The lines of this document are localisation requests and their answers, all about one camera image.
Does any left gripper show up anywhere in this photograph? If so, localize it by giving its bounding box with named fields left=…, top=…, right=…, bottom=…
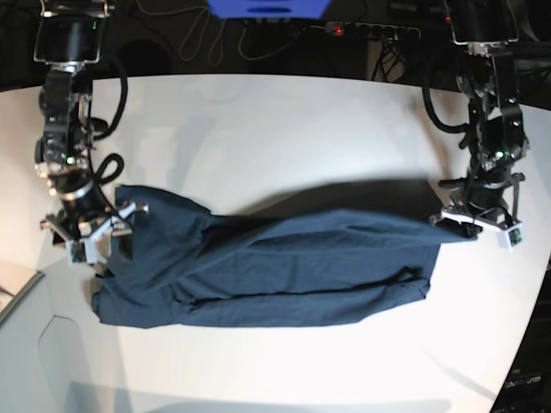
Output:
left=430, top=172, right=525, bottom=239

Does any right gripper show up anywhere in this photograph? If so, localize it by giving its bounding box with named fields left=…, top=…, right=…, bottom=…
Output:
left=40, top=201, right=150, bottom=261

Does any dark blue t-shirt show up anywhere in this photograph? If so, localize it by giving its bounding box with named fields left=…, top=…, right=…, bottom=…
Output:
left=91, top=186, right=461, bottom=329

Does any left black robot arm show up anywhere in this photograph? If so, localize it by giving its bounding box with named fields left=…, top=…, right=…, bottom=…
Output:
left=422, top=1, right=529, bottom=250

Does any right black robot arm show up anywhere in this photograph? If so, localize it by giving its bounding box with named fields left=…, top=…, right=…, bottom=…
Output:
left=34, top=1, right=148, bottom=266

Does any black power strip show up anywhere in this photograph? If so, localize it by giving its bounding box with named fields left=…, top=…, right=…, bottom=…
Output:
left=324, top=22, right=422, bottom=41

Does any blue box overhead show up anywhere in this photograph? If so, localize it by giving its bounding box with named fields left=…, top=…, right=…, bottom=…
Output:
left=206, top=0, right=331, bottom=19

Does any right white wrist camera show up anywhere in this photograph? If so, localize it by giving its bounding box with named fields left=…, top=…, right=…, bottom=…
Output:
left=65, top=237, right=109, bottom=267

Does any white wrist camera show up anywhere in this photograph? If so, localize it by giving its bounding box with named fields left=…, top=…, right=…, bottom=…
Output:
left=498, top=222, right=524, bottom=250
left=65, top=237, right=109, bottom=267

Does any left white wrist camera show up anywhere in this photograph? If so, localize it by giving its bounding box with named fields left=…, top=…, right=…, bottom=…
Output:
left=498, top=222, right=524, bottom=250

